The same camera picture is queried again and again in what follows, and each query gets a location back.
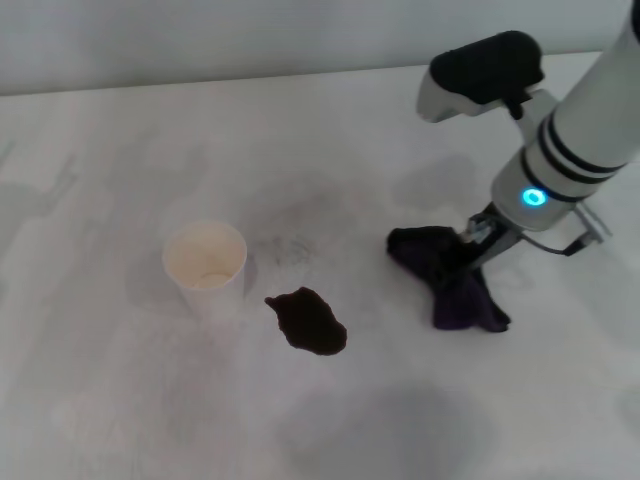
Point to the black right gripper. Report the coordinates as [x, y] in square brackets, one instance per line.
[492, 240]

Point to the purple rag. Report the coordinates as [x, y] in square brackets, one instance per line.
[450, 295]

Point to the white paper cup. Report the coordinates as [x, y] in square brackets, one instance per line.
[207, 277]

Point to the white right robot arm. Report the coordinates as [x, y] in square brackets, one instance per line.
[570, 145]

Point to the black water stain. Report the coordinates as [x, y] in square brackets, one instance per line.
[307, 325]

